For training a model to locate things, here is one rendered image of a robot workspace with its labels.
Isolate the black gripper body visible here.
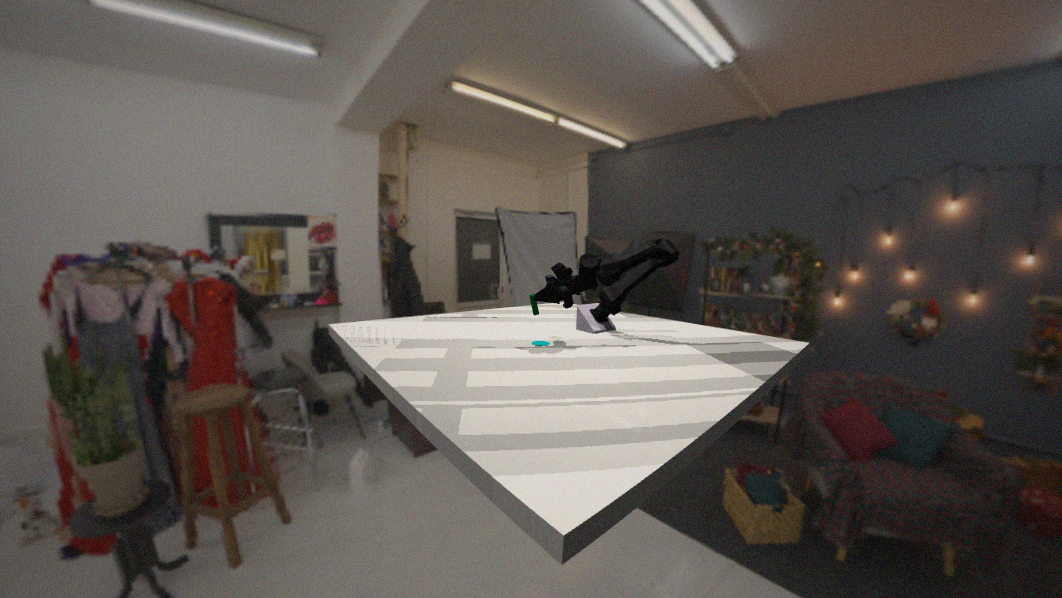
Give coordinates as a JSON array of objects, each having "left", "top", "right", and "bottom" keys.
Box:
[{"left": 545, "top": 274, "right": 583, "bottom": 309}]

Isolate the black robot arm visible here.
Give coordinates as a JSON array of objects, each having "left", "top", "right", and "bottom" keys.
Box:
[{"left": 551, "top": 239, "right": 679, "bottom": 323}]

